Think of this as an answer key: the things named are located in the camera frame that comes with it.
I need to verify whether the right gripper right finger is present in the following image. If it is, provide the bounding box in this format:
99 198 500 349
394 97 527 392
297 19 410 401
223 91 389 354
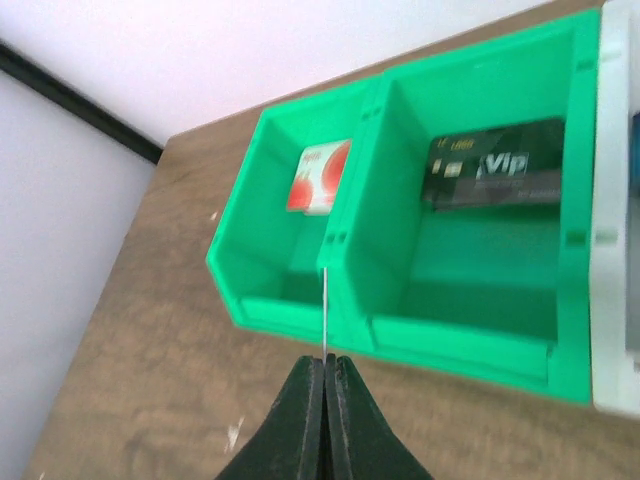
323 354 432 479

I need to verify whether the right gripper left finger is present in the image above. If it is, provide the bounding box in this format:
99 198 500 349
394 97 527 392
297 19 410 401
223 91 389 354
218 356 324 479

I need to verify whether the black vip credit card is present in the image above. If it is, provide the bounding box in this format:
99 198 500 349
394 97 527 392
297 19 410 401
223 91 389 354
322 267 329 365

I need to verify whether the red white card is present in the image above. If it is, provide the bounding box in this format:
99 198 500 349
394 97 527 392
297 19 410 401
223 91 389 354
286 139 352 215

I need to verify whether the green double bin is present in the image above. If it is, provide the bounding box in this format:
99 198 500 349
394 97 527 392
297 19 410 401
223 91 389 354
206 8 601 404

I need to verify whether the white bin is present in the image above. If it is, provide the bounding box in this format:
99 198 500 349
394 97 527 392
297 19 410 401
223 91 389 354
589 1 639 418

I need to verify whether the black aluminium frame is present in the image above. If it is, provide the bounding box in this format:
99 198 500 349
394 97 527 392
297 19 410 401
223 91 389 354
1 41 163 165

